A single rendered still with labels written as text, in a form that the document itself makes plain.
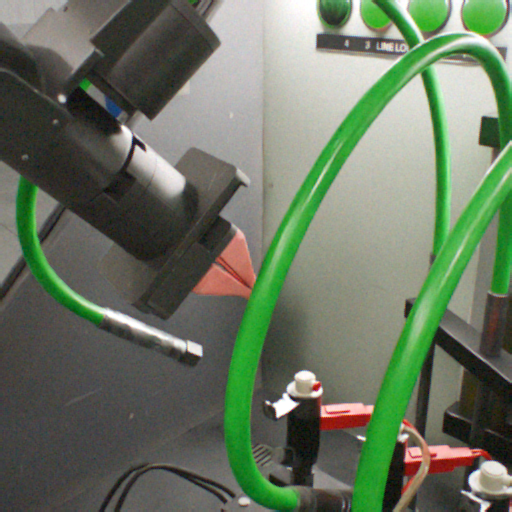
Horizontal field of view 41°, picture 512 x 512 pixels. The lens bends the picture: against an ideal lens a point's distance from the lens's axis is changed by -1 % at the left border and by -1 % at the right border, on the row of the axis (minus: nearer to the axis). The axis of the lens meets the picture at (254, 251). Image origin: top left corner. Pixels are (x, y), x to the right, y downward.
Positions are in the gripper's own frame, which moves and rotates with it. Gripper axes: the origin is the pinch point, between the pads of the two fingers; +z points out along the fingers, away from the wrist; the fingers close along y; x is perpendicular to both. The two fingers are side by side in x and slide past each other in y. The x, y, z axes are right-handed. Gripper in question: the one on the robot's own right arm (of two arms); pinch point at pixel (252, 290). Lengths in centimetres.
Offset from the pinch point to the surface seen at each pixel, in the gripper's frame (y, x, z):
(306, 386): -3.3, 0.0, 10.4
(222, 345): -7.8, 35.6, 31.4
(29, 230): -6.3, 10.7, -11.1
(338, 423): -4.2, -1.1, 14.9
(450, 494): -4.4, 5.7, 48.9
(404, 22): 24.8, 6.6, 0.9
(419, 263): 14.5, 14.3, 29.0
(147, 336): -8.0, 9.3, 1.8
